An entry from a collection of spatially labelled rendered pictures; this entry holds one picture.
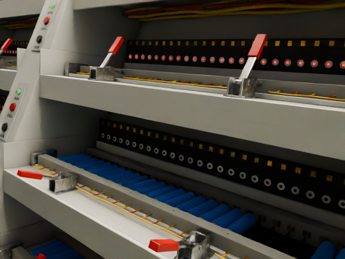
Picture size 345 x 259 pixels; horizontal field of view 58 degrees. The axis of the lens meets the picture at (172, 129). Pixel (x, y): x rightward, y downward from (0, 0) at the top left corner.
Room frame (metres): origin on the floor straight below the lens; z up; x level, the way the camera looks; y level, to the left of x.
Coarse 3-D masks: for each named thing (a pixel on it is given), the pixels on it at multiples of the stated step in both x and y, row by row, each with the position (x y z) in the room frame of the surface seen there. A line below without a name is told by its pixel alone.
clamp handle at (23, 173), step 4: (20, 172) 0.47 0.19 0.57; (24, 172) 0.47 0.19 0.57; (28, 172) 0.47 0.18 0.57; (32, 172) 0.49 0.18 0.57; (60, 172) 0.52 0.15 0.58; (20, 176) 0.47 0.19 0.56; (24, 176) 0.47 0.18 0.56; (28, 176) 0.47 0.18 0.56; (32, 176) 0.48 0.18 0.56; (36, 176) 0.48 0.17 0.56; (40, 176) 0.49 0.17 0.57; (44, 176) 0.50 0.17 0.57; (48, 176) 0.51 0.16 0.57; (60, 176) 0.52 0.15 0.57
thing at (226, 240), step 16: (48, 160) 0.61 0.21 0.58; (80, 176) 0.54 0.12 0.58; (96, 176) 0.54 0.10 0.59; (112, 192) 0.49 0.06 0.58; (128, 192) 0.48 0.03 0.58; (144, 208) 0.45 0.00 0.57; (160, 208) 0.43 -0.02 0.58; (176, 208) 0.43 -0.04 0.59; (176, 224) 0.42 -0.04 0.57; (192, 224) 0.40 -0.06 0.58; (208, 224) 0.40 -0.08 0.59; (224, 240) 0.37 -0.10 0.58; (240, 240) 0.36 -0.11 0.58; (240, 256) 0.36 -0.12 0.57; (256, 256) 0.35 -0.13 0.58; (272, 256) 0.34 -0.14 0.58; (288, 256) 0.34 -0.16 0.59
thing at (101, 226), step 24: (24, 144) 0.63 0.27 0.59; (48, 144) 0.67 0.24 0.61; (72, 144) 0.71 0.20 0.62; (24, 168) 0.62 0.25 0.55; (168, 168) 0.59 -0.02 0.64; (24, 192) 0.56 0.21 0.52; (48, 192) 0.52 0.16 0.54; (72, 192) 0.53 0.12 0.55; (240, 192) 0.50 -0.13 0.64; (264, 192) 0.47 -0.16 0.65; (48, 216) 0.52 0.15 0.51; (72, 216) 0.47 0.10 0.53; (96, 216) 0.45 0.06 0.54; (120, 216) 0.45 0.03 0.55; (312, 216) 0.43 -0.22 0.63; (336, 216) 0.41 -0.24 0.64; (96, 240) 0.44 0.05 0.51; (120, 240) 0.41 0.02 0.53; (144, 240) 0.40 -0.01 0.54
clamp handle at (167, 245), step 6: (192, 234) 0.35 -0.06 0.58; (150, 240) 0.31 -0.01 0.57; (156, 240) 0.31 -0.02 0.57; (162, 240) 0.32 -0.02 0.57; (168, 240) 0.32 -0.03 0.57; (174, 240) 0.33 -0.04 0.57; (192, 240) 0.36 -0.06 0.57; (150, 246) 0.31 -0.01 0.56; (156, 246) 0.30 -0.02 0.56; (162, 246) 0.30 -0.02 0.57; (168, 246) 0.31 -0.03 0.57; (174, 246) 0.32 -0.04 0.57; (180, 246) 0.33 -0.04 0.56; (186, 246) 0.34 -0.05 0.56; (192, 246) 0.35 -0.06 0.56
